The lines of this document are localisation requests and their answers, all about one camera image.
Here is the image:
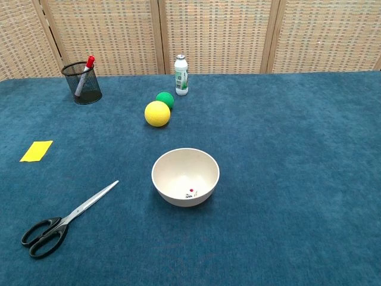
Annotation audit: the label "small yellow object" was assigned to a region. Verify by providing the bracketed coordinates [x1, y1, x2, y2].
[19, 140, 54, 163]

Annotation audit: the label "cream round bowl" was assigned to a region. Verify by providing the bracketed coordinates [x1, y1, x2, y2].
[151, 148, 220, 208]

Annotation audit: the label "yellow foam ball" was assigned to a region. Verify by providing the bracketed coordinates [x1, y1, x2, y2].
[144, 101, 171, 128]

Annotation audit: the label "green foam ball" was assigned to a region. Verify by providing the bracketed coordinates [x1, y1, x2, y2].
[155, 91, 175, 110]

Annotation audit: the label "small white plastic bottle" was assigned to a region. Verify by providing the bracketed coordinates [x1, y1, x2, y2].
[174, 54, 189, 97]

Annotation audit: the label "blue carpet table mat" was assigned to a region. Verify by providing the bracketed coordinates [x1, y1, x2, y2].
[0, 70, 381, 286]

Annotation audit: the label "woven bamboo screen panel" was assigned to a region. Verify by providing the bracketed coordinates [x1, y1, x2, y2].
[32, 0, 166, 77]
[260, 0, 381, 74]
[150, 0, 280, 75]
[0, 0, 63, 81]

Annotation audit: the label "black mesh pen holder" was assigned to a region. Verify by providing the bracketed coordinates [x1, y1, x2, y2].
[61, 61, 103, 105]

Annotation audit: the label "red capped grey marker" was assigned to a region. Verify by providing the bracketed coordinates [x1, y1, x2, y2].
[74, 55, 96, 97]

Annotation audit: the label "black handled scissors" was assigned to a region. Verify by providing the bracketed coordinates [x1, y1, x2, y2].
[20, 180, 120, 259]

